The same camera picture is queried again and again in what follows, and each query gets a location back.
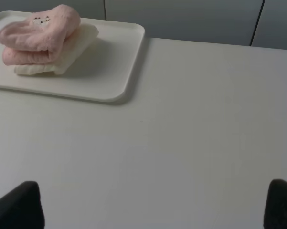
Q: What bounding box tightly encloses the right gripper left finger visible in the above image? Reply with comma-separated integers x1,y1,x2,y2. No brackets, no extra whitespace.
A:
0,181,45,229

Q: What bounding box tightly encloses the white rectangular plastic tray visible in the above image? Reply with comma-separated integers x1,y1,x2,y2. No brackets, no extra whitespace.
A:
0,11,145,103

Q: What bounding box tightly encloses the pink towel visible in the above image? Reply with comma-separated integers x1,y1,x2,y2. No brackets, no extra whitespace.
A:
0,4,81,66

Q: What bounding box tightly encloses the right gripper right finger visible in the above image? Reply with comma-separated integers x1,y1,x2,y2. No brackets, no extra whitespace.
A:
263,179,287,229

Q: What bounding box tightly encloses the cream white towel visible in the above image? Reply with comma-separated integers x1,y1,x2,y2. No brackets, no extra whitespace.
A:
14,23,99,75

